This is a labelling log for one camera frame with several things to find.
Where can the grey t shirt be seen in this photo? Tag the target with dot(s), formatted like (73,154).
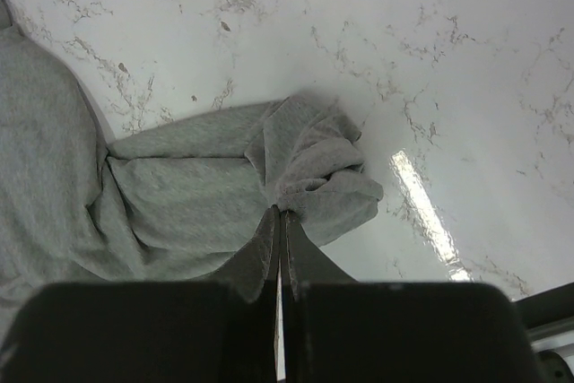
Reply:
(171,203)

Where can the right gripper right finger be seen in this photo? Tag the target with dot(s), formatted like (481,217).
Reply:
(337,329)

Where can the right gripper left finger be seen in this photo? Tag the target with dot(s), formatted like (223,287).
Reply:
(217,328)

